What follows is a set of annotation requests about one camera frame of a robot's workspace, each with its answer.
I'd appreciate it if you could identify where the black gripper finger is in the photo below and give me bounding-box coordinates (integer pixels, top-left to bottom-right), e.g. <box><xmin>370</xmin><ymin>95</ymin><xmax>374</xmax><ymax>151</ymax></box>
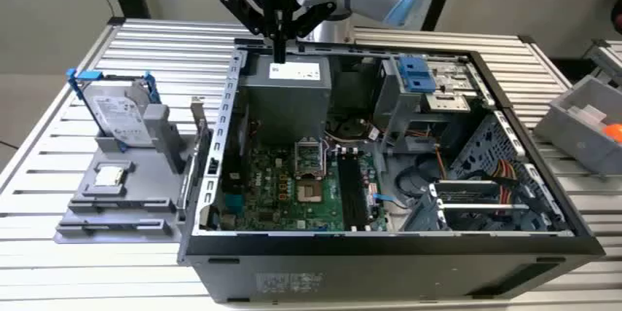
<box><xmin>281</xmin><ymin>3</ymin><xmax>337</xmax><ymax>63</ymax></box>
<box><xmin>221</xmin><ymin>0</ymin><xmax>282</xmax><ymax>63</ymax></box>

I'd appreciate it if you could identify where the black RAM slot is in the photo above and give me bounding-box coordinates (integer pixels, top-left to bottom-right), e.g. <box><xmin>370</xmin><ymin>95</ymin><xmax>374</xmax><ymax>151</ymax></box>
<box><xmin>345</xmin><ymin>149</ymin><xmax>361</xmax><ymax>231</ymax></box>
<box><xmin>338</xmin><ymin>149</ymin><xmax>354</xmax><ymax>231</ymax></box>
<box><xmin>353</xmin><ymin>149</ymin><xmax>369</xmax><ymax>231</ymax></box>

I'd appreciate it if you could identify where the blue RAM stick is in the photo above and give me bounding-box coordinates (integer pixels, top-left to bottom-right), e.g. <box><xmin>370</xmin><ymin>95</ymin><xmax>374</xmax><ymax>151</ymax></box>
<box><xmin>84</xmin><ymin>198</ymin><xmax>164</xmax><ymax>207</ymax></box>

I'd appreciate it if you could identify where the grey power supply unit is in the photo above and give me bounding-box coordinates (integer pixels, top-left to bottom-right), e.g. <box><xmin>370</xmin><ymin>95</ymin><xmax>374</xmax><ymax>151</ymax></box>
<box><xmin>238</xmin><ymin>54</ymin><xmax>334</xmax><ymax>144</ymax></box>

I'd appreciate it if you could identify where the blue plastic drive latch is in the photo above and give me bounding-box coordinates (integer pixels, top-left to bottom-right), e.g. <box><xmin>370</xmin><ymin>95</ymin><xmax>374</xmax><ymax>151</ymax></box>
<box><xmin>397</xmin><ymin>55</ymin><xmax>434</xmax><ymax>94</ymax></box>

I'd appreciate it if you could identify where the grey metal drive cage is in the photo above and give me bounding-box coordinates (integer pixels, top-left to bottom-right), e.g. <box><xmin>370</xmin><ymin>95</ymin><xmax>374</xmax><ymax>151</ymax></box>
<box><xmin>374</xmin><ymin>54</ymin><xmax>495</xmax><ymax>154</ymax></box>

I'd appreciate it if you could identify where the black round fan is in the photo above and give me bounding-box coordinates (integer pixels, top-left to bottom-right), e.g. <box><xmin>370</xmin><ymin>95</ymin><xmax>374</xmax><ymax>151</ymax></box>
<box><xmin>333</xmin><ymin>116</ymin><xmax>378</xmax><ymax>143</ymax></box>

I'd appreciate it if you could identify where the hard disk in blue carrier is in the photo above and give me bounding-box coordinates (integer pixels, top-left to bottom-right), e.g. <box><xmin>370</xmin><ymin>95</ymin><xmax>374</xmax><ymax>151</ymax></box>
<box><xmin>67</xmin><ymin>68</ymin><xmax>158</xmax><ymax>152</ymax></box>

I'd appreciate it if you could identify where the metal socket cover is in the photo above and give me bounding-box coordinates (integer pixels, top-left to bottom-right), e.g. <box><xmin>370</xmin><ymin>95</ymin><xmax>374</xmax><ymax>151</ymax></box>
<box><xmin>294</xmin><ymin>138</ymin><xmax>326</xmax><ymax>179</ymax></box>

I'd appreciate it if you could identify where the CPU socket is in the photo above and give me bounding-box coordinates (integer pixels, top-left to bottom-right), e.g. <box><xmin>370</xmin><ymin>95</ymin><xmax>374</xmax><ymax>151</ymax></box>
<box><xmin>294</xmin><ymin>178</ymin><xmax>327</xmax><ymax>206</ymax></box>

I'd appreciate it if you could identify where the grey plastic parts rack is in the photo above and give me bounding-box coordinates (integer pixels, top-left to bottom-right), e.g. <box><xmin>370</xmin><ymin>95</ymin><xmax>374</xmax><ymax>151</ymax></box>
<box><xmin>54</xmin><ymin>101</ymin><xmax>195</xmax><ymax>245</ymax></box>

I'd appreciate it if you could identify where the silver CPU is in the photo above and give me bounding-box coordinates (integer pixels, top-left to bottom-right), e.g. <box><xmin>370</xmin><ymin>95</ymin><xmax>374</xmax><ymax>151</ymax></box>
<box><xmin>94</xmin><ymin>165</ymin><xmax>123</xmax><ymax>186</ymax></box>

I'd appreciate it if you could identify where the green motherboard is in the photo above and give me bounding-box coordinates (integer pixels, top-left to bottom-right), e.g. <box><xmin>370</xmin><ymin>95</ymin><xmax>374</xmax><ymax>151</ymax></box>
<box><xmin>218</xmin><ymin>141</ymin><xmax>393</xmax><ymax>232</ymax></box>

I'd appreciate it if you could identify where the grey metal disk bay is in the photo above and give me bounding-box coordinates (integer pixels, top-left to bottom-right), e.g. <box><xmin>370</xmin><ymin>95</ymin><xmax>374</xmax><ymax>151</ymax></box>
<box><xmin>402</xmin><ymin>176</ymin><xmax>568</xmax><ymax>232</ymax></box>

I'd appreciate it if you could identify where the white plastic block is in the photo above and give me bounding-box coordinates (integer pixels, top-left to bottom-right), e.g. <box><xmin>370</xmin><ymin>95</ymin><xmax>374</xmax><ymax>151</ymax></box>
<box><xmin>566</xmin><ymin>104</ymin><xmax>609</xmax><ymax>126</ymax></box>

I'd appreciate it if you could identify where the grey plastic bin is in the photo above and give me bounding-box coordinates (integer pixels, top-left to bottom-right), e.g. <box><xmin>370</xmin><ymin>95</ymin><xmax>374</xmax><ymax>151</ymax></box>
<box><xmin>534</xmin><ymin>74</ymin><xmax>622</xmax><ymax>181</ymax></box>

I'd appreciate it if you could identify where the orange ball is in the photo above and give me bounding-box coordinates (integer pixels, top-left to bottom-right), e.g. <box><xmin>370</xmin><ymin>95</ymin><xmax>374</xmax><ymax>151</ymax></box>
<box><xmin>600</xmin><ymin>123</ymin><xmax>622</xmax><ymax>143</ymax></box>

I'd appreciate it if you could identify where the black grey PC case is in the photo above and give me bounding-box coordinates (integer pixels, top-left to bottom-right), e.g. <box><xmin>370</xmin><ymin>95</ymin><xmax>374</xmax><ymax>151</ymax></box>
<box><xmin>175</xmin><ymin>36</ymin><xmax>606</xmax><ymax>304</ymax></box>

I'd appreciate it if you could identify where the thin orange wire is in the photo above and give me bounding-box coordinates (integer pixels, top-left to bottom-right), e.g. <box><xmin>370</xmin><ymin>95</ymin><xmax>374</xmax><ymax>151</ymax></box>
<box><xmin>434</xmin><ymin>143</ymin><xmax>447</xmax><ymax>181</ymax></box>

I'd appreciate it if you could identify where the black flat cable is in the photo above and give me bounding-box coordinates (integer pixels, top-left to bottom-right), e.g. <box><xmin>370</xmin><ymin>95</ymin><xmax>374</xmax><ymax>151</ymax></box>
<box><xmin>394</xmin><ymin>161</ymin><xmax>442</xmax><ymax>201</ymax></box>

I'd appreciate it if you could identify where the orange yellow red wire bundle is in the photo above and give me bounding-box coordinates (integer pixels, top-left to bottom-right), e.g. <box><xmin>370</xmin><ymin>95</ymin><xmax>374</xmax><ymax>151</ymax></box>
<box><xmin>489</xmin><ymin>160</ymin><xmax>521</xmax><ymax>205</ymax></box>

